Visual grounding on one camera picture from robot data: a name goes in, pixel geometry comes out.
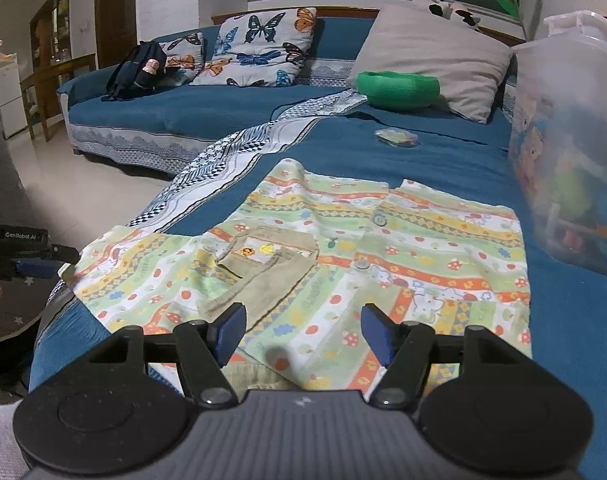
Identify blue ribbed bed cover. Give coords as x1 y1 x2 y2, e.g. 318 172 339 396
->
28 87 607 480

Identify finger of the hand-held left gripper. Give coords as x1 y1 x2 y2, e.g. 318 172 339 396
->
10 258 54 280
49 244 82 265

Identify pile of colourful toys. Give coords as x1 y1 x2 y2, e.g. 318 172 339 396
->
513 95 607 273

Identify small clear packet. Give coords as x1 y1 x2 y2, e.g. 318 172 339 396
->
375 128 418 149

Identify translucent box lid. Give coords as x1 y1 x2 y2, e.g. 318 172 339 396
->
543 10 607 45

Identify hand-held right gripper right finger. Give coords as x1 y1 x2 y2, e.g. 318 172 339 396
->
361 302 533 409

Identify dark wooden door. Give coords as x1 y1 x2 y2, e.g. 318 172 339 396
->
96 0 137 70

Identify clear plastic storage box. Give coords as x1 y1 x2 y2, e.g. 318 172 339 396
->
508 35 607 282

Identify green plastic bowl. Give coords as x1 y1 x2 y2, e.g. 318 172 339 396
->
357 71 440 111

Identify dark backpack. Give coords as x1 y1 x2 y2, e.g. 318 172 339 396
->
102 40 170 102

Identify grey pillow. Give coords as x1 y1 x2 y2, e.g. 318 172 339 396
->
346 2 514 125

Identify wooden sofa backrest frame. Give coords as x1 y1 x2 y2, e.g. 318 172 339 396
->
212 5 528 42

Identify large butterfly print pillow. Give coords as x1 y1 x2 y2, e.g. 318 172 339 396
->
190 7 318 88

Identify white cabinet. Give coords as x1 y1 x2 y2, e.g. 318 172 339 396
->
0 56 30 139

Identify wooden chair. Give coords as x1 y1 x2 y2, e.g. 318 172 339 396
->
20 52 97 142

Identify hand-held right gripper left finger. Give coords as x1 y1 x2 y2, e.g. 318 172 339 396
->
83 302 248 407

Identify panda plush toy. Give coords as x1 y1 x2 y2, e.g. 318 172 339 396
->
412 0 482 32

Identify small butterfly print pillow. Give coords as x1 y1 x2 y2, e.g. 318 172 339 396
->
160 32 205 86

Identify patterned children's shirt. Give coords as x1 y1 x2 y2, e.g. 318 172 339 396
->
58 157 534 393

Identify blue sofa cover grey border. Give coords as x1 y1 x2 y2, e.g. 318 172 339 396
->
57 16 380 182

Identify wooden shelf cabinet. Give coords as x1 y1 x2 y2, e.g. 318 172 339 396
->
30 0 72 92

